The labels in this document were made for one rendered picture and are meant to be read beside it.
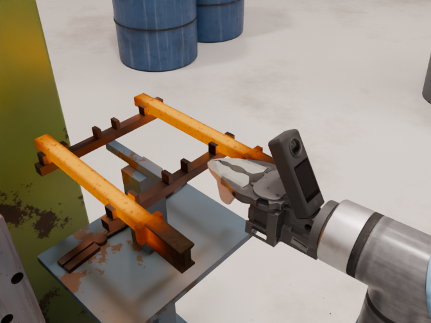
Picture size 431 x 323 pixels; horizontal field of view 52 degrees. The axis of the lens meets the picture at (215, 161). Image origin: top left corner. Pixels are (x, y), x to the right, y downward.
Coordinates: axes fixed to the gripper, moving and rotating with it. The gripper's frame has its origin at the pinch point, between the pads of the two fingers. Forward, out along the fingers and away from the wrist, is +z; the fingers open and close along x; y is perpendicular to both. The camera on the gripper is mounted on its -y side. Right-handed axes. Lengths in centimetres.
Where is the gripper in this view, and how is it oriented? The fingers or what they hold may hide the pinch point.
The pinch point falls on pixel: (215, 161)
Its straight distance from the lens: 68.8
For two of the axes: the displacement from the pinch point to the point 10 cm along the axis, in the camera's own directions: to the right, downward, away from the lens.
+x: 6.3, -4.3, 6.5
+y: -0.1, 8.3, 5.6
